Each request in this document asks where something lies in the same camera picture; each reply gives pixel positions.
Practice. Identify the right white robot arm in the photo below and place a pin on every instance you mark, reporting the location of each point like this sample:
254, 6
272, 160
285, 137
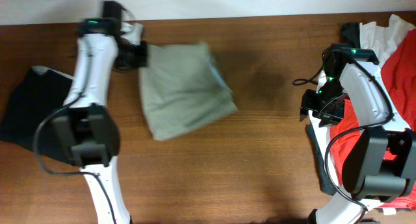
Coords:
368, 150

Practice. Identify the red printed t-shirt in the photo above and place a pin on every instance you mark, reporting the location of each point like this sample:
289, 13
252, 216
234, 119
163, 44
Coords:
398, 75

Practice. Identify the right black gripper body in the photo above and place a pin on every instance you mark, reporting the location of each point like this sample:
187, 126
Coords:
328, 105

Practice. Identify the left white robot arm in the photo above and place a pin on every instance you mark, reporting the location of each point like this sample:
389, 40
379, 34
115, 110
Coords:
84, 127

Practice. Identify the white garment in pile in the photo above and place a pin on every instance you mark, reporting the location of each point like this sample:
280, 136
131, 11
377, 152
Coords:
383, 41

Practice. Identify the khaki green shorts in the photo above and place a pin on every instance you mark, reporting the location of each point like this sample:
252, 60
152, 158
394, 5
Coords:
182, 90

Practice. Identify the black garment in pile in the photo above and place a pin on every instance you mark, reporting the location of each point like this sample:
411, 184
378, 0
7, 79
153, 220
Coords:
350, 35

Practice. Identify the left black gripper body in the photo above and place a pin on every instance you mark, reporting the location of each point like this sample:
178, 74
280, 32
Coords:
138, 57

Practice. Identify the folded black shorts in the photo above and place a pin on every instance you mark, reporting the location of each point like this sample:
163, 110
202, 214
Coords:
42, 91

